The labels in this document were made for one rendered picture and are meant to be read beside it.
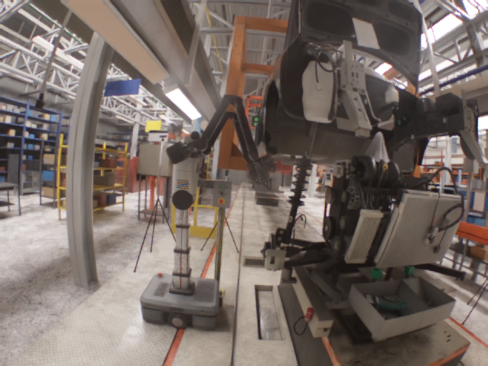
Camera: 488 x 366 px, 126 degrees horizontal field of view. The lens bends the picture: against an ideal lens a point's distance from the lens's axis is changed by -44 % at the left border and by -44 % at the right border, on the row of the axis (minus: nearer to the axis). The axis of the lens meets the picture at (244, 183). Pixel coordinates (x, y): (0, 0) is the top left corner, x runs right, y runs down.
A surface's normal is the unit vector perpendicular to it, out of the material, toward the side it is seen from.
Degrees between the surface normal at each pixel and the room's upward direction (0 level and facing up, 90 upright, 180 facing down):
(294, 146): 90
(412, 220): 106
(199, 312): 90
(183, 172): 90
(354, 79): 90
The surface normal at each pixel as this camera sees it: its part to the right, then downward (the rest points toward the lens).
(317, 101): -0.01, 0.06
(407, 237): -0.04, 0.33
